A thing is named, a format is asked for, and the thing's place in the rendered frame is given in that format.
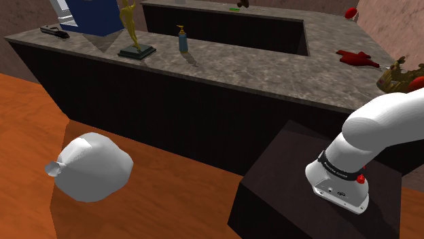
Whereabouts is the dark counter cabinet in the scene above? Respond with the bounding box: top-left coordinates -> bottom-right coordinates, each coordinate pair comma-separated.
4,0 -> 424,177

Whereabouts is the teal soap dispenser bottle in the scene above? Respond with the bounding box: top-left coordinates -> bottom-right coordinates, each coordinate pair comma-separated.
176,24 -> 190,54

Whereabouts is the dark robot stand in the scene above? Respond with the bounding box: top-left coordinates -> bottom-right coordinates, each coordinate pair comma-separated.
227,119 -> 404,239

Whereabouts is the gold figure statue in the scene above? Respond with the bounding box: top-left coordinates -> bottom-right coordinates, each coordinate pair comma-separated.
117,0 -> 157,60

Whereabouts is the white tied garbage bag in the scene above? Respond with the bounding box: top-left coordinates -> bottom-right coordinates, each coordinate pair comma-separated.
44,132 -> 135,203

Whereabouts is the red cloth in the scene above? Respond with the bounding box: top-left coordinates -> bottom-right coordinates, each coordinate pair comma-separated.
336,49 -> 381,69

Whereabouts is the blue and white box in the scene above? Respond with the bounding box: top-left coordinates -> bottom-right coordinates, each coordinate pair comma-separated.
49,0 -> 125,37

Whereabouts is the black stapler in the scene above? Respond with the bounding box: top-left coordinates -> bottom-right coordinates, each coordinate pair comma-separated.
39,25 -> 71,40

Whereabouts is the gold crown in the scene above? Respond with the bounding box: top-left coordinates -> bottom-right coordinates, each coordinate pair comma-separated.
376,56 -> 424,94

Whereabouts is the red ball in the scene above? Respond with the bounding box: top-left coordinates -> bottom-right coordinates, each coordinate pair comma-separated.
407,75 -> 424,93

